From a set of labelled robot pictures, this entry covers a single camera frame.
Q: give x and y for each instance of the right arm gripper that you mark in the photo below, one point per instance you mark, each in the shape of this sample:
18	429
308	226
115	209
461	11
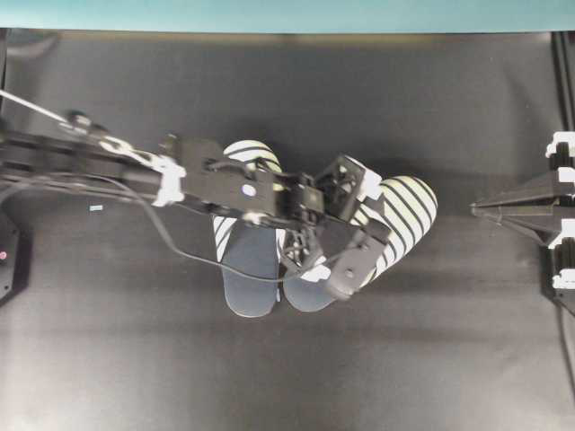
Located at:
552	226

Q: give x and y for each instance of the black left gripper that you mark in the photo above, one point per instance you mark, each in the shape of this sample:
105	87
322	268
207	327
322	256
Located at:
338	190

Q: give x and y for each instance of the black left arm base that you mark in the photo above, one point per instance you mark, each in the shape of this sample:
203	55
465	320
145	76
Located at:
15	259

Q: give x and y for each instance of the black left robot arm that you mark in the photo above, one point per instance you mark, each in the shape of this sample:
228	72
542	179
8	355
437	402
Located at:
240	184

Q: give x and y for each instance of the teal backdrop sheet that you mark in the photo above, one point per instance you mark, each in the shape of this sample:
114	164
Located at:
292	16

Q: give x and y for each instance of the black table cloth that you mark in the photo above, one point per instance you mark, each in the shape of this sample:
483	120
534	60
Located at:
234	231

